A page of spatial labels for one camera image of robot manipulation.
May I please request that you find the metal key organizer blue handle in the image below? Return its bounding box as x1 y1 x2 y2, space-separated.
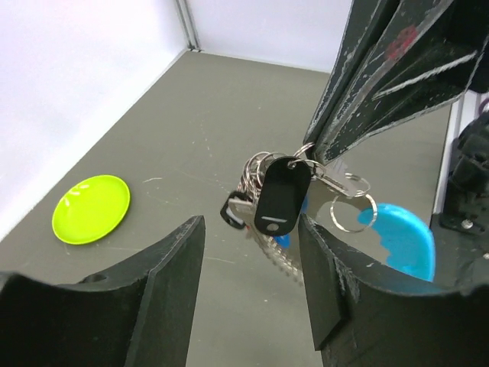
240 143 436 286

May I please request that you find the lime green plate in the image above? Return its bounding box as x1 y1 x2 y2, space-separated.
51 174 131 245

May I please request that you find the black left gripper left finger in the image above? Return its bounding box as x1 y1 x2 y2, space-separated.
1 216 206 366

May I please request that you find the black capped key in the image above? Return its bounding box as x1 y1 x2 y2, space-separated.
254 156 312 236

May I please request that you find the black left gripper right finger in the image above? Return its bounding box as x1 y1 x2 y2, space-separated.
298 216 488 366

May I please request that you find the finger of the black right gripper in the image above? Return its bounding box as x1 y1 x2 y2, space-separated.
315 0 488 164
303 0 399 153

